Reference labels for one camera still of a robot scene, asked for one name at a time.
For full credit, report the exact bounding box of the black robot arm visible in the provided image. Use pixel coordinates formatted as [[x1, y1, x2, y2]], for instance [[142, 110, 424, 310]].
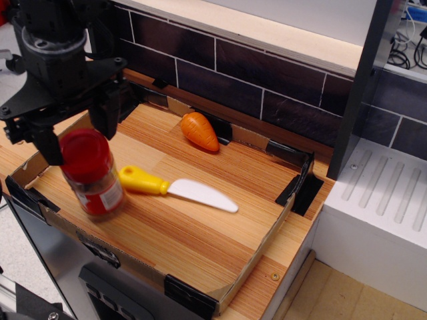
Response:
[[1, 1, 133, 165]]

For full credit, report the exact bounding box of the dark grey vertical post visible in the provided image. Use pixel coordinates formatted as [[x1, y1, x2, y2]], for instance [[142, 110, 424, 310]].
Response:
[[327, 0, 406, 180]]

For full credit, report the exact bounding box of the white ridged drainboard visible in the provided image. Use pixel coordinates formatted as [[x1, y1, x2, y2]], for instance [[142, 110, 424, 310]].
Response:
[[323, 139, 426, 248]]

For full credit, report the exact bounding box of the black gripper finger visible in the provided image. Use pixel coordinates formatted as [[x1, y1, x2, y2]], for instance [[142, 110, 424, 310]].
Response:
[[33, 128, 63, 166], [89, 90, 121, 140]]

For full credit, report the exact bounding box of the red-lidded spice jar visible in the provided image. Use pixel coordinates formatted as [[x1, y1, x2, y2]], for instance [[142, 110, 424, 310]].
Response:
[[60, 129, 125, 217]]

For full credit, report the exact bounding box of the yellow-handled white toy knife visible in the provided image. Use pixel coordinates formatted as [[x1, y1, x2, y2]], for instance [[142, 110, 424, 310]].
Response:
[[118, 165, 239, 213]]

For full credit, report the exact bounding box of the black cables bundle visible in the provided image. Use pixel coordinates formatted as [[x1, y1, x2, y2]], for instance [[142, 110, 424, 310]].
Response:
[[388, 9, 427, 70]]

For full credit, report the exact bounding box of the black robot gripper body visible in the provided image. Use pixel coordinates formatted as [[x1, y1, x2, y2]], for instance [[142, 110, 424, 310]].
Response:
[[1, 31, 128, 144]]

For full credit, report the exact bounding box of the orange toy carrot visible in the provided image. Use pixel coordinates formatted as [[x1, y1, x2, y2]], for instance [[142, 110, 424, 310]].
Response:
[[181, 112, 220, 152]]

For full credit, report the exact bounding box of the black office chair caster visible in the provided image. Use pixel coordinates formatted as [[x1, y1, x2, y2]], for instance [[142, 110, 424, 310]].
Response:
[[0, 49, 26, 75]]

